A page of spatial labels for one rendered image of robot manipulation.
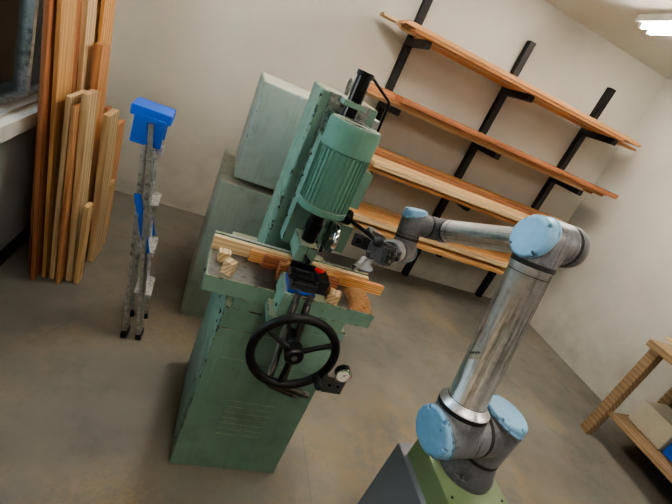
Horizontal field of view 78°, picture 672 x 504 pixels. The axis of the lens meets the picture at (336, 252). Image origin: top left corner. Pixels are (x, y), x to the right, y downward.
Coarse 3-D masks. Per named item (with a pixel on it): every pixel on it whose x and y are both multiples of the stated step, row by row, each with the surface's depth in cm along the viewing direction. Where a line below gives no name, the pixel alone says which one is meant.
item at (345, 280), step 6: (252, 252) 144; (258, 252) 145; (264, 252) 147; (252, 258) 145; (258, 258) 146; (336, 276) 155; (342, 276) 156; (348, 276) 157; (342, 282) 157; (348, 282) 157; (354, 282) 158; (360, 282) 158; (366, 282) 159; (372, 282) 161; (360, 288) 160; (366, 288) 160; (372, 288) 161; (378, 288) 161; (378, 294) 162
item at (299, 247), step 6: (294, 234) 153; (300, 234) 149; (294, 240) 150; (300, 240) 145; (294, 246) 148; (300, 246) 142; (306, 246) 142; (312, 246) 144; (294, 252) 145; (300, 252) 143; (306, 252) 143; (312, 252) 144; (294, 258) 144; (300, 258) 144; (312, 258) 145
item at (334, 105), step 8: (336, 96) 141; (328, 104) 142; (336, 104) 142; (328, 112) 143; (336, 112) 144; (360, 112) 145; (368, 112) 145; (360, 120) 146; (320, 128) 145; (312, 144) 148; (304, 168) 151; (296, 184) 154; (288, 208) 157
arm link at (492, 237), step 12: (432, 216) 159; (444, 228) 154; (456, 228) 149; (468, 228) 144; (480, 228) 140; (492, 228) 136; (504, 228) 132; (444, 240) 157; (456, 240) 150; (468, 240) 144; (480, 240) 139; (492, 240) 134; (504, 240) 129; (588, 240) 107; (588, 252) 107; (576, 264) 108
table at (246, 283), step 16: (208, 256) 141; (240, 256) 146; (208, 272) 129; (240, 272) 137; (256, 272) 141; (272, 272) 145; (208, 288) 130; (224, 288) 131; (240, 288) 132; (256, 288) 133; (272, 288) 136; (336, 288) 154; (272, 304) 133; (336, 320) 145; (352, 320) 147; (368, 320) 148
